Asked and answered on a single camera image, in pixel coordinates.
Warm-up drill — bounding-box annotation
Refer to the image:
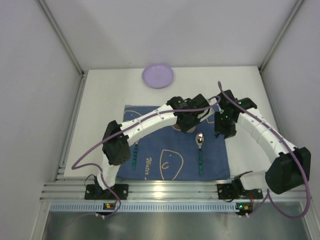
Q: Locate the lilac plate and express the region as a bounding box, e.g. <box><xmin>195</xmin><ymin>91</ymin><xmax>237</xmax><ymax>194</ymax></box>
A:
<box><xmin>142</xmin><ymin>63</ymin><xmax>175</xmax><ymax>89</ymax></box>

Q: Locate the left aluminium frame post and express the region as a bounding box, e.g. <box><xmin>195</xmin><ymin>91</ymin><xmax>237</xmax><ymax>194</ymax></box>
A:
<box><xmin>37</xmin><ymin>0</ymin><xmax>86</xmax><ymax>76</ymax></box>

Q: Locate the right aluminium frame post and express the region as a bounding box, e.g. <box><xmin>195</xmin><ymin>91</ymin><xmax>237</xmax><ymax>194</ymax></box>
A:
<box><xmin>258</xmin><ymin>0</ymin><xmax>306</xmax><ymax>74</ymax></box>

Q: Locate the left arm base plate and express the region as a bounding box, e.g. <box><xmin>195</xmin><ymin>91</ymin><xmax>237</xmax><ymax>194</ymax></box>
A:
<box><xmin>84</xmin><ymin>184</ymin><xmax>129</xmax><ymax>200</ymax></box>

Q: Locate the green handled spoon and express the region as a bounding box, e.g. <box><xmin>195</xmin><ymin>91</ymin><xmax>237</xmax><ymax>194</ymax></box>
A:
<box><xmin>195</xmin><ymin>132</ymin><xmax>204</xmax><ymax>175</ymax></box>

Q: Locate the blue cloth placemat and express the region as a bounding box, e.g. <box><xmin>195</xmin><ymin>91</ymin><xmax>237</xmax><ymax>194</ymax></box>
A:
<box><xmin>117</xmin><ymin>115</ymin><xmax>231</xmax><ymax>181</ymax></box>

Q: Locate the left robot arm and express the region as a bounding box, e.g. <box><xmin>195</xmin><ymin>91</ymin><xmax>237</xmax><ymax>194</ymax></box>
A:
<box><xmin>97</xmin><ymin>94</ymin><xmax>213</xmax><ymax>190</ymax></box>

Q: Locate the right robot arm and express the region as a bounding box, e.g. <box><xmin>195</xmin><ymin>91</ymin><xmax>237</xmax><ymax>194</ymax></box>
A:
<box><xmin>214</xmin><ymin>90</ymin><xmax>311</xmax><ymax>195</ymax></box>

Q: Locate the green handled fork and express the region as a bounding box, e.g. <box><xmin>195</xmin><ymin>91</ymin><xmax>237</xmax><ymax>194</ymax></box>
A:
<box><xmin>132</xmin><ymin>141</ymin><xmax>139</xmax><ymax>170</ymax></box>

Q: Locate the slotted cable duct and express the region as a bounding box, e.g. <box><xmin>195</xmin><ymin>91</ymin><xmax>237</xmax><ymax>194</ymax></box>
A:
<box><xmin>50</xmin><ymin>201</ymin><xmax>252</xmax><ymax>213</ymax></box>

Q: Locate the aluminium frame post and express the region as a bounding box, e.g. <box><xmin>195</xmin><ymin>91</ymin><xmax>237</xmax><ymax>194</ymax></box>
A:
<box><xmin>258</xmin><ymin>0</ymin><xmax>306</xmax><ymax>74</ymax></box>
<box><xmin>37</xmin><ymin>0</ymin><xmax>86</xmax><ymax>76</ymax></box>

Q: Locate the beige cup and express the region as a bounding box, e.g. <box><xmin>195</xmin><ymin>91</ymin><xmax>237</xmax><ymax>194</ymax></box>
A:
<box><xmin>173</xmin><ymin>124</ymin><xmax>197</xmax><ymax>133</ymax></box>

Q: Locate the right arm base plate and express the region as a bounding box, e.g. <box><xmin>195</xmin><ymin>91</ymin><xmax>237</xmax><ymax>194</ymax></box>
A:
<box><xmin>216</xmin><ymin>183</ymin><xmax>264</xmax><ymax>201</ymax></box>

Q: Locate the aluminium front rail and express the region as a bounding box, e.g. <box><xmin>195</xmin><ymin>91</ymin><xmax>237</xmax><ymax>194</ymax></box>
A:
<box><xmin>39</xmin><ymin>176</ymin><xmax>311</xmax><ymax>201</ymax></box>

